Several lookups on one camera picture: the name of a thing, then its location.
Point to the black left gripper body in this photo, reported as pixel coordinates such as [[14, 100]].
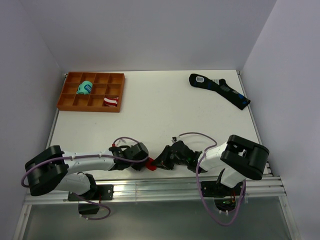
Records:
[[137, 166]]

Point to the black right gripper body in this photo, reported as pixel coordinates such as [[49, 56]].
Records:
[[180, 162]]

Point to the red Santa sock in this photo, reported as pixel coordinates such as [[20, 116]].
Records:
[[149, 164]]

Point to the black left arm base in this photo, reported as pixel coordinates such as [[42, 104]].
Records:
[[102, 192]]

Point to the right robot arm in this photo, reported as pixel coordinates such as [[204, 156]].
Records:
[[238, 159]]

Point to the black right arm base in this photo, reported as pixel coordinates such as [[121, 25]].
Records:
[[212, 189]]

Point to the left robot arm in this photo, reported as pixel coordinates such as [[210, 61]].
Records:
[[55, 169]]

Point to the red white striped rolled sock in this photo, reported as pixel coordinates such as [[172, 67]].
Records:
[[111, 102]]

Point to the wooden compartment tray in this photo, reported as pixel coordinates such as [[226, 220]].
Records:
[[105, 84]]

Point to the black and blue sock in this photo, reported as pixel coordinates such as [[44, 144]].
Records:
[[220, 87]]

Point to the teal rolled sock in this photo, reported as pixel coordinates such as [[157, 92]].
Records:
[[85, 88]]

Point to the aluminium frame rail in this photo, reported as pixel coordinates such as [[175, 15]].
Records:
[[171, 189]]

